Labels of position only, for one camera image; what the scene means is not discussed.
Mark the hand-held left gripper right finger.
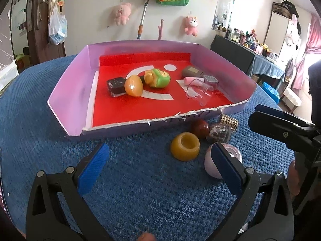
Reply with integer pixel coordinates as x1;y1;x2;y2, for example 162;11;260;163
211;143;295;241

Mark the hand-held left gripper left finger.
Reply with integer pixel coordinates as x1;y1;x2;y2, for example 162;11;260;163
26;143;111;241

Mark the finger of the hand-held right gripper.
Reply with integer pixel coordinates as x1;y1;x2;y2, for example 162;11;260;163
254;104;314;127
248;112;318;153

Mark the pale pink round case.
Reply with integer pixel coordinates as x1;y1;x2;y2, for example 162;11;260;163
204;143;243;180

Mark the dark glitter jar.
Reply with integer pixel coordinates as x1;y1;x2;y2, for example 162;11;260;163
206;124;232;143

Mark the gold studded cylinder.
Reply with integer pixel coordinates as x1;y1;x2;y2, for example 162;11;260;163
220;114;239;132

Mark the amber ring-shaped candle holder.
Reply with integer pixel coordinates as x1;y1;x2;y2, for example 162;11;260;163
171;132;200;161

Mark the dark red ball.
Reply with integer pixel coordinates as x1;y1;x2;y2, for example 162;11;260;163
192;119;210;139

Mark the square purple bottle grey cap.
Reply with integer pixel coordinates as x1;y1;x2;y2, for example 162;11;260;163
203;75;218;89

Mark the clear plastic cup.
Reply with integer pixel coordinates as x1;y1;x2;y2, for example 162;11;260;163
186;79;214;106

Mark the purple cardboard box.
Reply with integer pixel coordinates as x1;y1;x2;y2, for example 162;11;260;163
47;40;257;141

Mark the pink paper tube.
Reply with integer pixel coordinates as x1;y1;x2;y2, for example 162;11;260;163
184;77;205;86

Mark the black perfume bottle clear cap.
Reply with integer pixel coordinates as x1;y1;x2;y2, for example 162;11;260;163
107;77;144;98

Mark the taupe bottle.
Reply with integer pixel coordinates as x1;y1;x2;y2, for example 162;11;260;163
181;66;207;79

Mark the orange egg-shaped container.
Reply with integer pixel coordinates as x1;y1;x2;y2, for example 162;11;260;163
125;75;144;97

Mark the green yellow squishy toy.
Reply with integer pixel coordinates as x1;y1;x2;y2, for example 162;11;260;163
144;68;171;89

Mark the person's right hand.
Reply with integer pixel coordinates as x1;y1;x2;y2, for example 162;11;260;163
287;161;301;201

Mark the person's left hand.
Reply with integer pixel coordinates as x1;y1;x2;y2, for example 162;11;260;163
138;232;156;241

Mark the blue plastic crate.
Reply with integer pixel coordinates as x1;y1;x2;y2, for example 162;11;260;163
262;82;280;103

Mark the white stool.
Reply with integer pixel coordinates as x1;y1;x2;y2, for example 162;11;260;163
283;88;302;106

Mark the blue tablecloth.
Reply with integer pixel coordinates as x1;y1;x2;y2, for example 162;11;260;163
251;53;286;83

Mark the pink curtain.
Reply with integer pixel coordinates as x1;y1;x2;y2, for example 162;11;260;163
292;12;321;89

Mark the blue textured blanket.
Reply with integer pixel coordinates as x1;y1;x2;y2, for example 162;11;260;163
0;55;321;241

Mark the white cabinet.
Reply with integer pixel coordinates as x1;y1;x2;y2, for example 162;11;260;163
266;12;296;58

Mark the black desk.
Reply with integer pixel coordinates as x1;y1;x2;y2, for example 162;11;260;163
210;35;255;77

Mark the brown patterned bag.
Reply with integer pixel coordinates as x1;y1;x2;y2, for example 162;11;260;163
272;0;300;26

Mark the pink plush toy white face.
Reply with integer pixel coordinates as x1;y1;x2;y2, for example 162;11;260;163
184;16;198;36

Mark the dark brown door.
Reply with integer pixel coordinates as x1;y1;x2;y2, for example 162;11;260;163
26;0;67;67

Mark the translucent plastic bag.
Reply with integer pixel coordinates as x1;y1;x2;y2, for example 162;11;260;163
48;6;68;46

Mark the pink bear plush toy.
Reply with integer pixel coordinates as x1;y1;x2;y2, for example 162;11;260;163
111;2;132;26

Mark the wall mirror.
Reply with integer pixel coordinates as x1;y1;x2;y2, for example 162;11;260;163
212;0;237;31

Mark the metal mop handle orange grip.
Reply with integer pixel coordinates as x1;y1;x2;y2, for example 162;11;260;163
137;0;150;40

